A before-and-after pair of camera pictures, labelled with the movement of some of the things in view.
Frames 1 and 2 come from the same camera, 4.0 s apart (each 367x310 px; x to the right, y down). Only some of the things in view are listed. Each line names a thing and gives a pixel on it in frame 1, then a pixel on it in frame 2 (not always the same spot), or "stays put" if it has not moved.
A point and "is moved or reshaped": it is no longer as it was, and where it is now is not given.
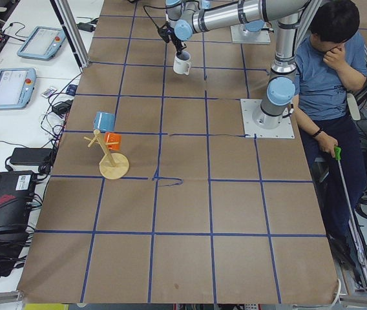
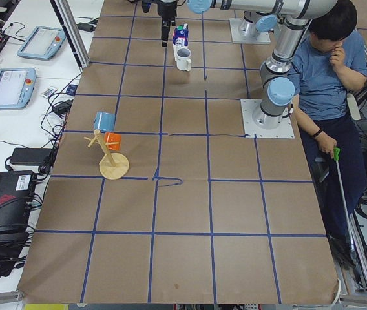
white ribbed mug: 181,64 is moved or reshaped
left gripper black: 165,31 -> 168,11
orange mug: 110,137 stays put
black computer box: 7,211 stays put
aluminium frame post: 70,20 stays put
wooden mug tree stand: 114,166 stays put
